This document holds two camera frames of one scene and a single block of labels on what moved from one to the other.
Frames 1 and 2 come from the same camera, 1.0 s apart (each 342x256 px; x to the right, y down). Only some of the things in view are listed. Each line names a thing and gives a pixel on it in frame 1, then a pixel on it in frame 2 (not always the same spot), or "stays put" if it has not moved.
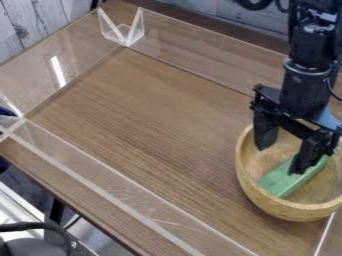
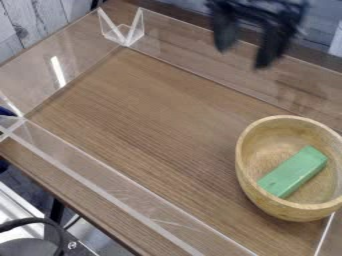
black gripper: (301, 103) to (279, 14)
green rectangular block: (279, 182) stays put
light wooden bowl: (317, 200) stays put
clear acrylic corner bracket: (121, 33) stays put
